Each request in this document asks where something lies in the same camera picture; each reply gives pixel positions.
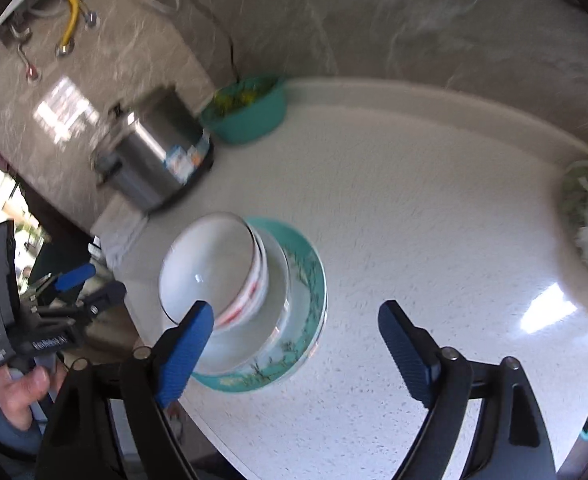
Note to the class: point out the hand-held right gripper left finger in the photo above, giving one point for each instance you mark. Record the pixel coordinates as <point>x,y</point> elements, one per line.
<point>184,355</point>

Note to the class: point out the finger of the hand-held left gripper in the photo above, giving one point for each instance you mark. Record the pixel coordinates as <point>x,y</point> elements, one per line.
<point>104,296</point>
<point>76,277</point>

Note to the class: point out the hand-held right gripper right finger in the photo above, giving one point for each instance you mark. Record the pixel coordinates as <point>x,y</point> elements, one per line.
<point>408,355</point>

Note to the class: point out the dark rim printed bowl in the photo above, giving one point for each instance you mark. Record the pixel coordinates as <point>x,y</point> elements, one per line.
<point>204,265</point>

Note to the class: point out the large white bowl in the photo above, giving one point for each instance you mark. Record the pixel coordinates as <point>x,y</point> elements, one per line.
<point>274,300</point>

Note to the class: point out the small teal rim plate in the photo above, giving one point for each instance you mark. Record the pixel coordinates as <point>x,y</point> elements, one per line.
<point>305,260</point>

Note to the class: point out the person's left hand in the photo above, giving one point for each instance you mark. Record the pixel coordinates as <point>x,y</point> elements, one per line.
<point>24,390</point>

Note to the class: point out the stainless steel electric cooker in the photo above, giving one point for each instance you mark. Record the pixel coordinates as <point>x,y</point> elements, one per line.
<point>149,160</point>

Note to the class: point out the green plastic bowl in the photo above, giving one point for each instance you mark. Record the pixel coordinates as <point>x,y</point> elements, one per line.
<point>254,122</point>

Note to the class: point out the leafy greens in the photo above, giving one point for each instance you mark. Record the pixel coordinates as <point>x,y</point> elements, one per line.
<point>239,97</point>

